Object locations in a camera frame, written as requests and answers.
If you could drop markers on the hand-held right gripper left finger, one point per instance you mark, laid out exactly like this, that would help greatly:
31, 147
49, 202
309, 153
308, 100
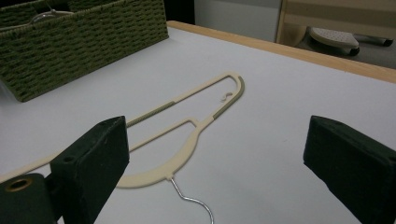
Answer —
93, 155

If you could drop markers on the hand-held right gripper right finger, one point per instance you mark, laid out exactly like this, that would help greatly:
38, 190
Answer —
351, 161

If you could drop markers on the cream plastic clothes hanger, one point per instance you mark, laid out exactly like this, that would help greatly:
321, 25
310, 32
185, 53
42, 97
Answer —
186, 149

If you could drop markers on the green woven basket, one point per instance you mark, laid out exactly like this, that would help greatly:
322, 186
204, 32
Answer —
77, 43

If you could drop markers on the grey chair base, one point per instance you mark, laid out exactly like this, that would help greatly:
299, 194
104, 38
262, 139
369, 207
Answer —
334, 37

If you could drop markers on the thin grey hanger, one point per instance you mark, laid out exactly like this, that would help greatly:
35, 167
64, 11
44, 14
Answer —
51, 13

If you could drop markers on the light wooden desk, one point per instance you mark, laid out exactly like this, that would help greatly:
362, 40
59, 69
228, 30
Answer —
336, 14

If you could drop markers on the white cabinet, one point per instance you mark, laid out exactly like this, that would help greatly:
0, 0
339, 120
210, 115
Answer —
236, 18

